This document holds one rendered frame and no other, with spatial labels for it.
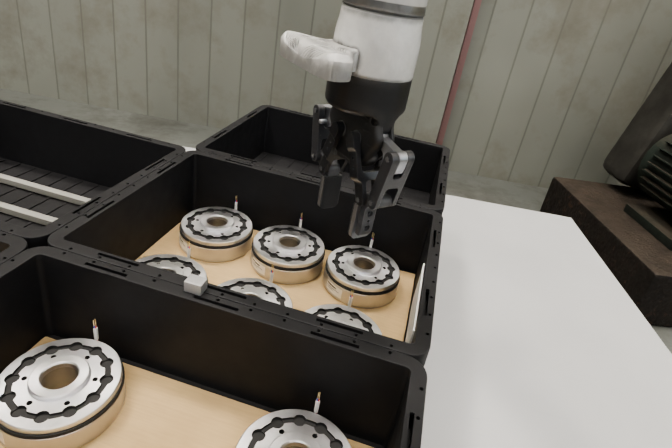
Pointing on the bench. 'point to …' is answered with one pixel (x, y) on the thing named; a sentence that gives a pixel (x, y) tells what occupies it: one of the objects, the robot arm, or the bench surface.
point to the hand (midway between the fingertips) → (344, 208)
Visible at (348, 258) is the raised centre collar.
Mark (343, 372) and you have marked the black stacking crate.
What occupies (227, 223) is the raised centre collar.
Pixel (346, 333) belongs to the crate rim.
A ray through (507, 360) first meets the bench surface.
